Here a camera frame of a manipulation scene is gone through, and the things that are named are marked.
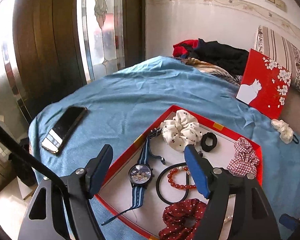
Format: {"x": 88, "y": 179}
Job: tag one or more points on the red box lid with cat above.
{"x": 265, "y": 84}

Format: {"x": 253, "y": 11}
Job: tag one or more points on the dark red dotted scrunchie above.
{"x": 182, "y": 219}

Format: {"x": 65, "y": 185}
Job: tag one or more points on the red garment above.
{"x": 183, "y": 49}

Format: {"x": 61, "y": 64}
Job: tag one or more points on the red white plaid scrunchie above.
{"x": 245, "y": 160}

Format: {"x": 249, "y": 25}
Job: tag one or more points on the white scrunchie on bed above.
{"x": 286, "y": 133}

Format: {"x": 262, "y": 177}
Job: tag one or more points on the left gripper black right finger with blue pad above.
{"x": 252, "y": 218}

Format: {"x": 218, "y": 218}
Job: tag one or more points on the brown wooden door frame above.
{"x": 46, "y": 45}

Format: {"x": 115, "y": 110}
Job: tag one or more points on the small blue object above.
{"x": 289, "y": 222}

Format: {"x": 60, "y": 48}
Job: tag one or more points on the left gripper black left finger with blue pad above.
{"x": 56, "y": 214}

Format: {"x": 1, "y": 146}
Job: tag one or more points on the striped floral pillow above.
{"x": 279, "y": 49}

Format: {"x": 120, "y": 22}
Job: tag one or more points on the black clothing pile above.
{"x": 231, "y": 59}

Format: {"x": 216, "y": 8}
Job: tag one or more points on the black smartphone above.
{"x": 57, "y": 136}

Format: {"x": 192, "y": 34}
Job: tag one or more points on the blue bed sheet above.
{"x": 121, "y": 106}

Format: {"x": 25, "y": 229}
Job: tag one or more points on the stained glass door panel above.
{"x": 100, "y": 33}

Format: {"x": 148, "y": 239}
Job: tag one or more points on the patterned scarf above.
{"x": 212, "y": 69}

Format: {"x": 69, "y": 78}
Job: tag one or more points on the blue striped strap wristwatch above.
{"x": 141, "y": 174}

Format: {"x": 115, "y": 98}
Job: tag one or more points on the white polka dot scrunchie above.
{"x": 182, "y": 130}

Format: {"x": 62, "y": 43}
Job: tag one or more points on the red open gift box tray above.
{"x": 170, "y": 181}

